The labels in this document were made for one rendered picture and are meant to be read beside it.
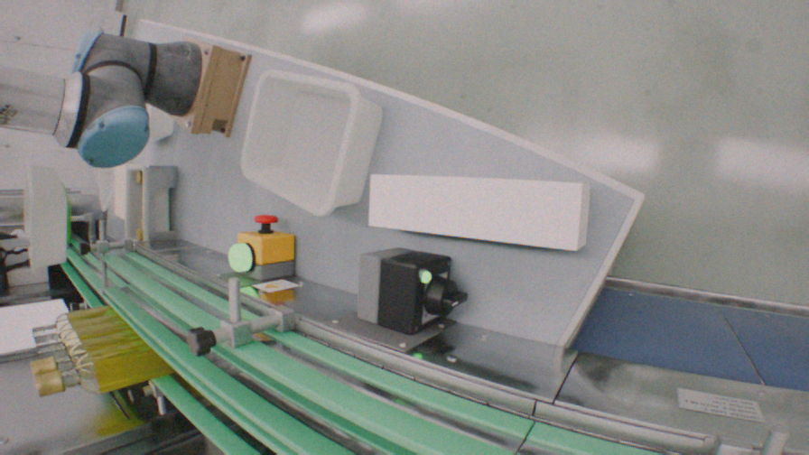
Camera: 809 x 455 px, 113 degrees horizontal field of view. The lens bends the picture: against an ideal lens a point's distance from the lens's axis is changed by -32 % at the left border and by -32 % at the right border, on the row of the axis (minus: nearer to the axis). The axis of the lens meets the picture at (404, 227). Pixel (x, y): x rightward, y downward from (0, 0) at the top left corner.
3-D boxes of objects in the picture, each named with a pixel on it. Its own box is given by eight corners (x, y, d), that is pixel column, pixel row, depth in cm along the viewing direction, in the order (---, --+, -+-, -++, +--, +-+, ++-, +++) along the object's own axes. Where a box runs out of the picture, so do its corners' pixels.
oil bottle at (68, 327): (152, 329, 76) (59, 349, 58) (149, 306, 75) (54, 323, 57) (161, 337, 72) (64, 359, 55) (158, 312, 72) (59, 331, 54)
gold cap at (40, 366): (56, 368, 49) (32, 374, 45) (52, 351, 48) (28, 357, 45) (60, 380, 47) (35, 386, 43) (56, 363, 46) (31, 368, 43)
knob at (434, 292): (441, 309, 46) (467, 315, 44) (422, 318, 42) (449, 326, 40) (444, 272, 46) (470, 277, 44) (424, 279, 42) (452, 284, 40)
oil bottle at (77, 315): (143, 321, 79) (55, 338, 61) (141, 298, 78) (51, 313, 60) (152, 329, 76) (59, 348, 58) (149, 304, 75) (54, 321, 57)
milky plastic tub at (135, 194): (153, 242, 101) (125, 245, 94) (153, 165, 98) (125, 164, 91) (175, 252, 91) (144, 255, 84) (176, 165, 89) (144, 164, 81)
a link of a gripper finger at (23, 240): (36, 220, 64) (-3, 228, 57) (39, 232, 62) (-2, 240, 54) (38, 233, 66) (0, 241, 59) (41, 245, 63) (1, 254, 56)
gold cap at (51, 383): (61, 375, 43) (34, 380, 40) (66, 394, 44) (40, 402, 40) (58, 366, 45) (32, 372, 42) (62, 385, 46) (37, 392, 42)
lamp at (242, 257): (240, 267, 61) (225, 270, 58) (240, 240, 60) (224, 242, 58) (255, 273, 58) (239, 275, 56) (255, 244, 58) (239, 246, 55)
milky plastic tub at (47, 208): (61, 157, 68) (25, 156, 61) (75, 196, 58) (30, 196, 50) (58, 225, 73) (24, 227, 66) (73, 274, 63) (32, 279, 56)
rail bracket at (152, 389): (194, 395, 66) (132, 417, 55) (190, 365, 65) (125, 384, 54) (204, 404, 64) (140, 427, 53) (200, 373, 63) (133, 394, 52)
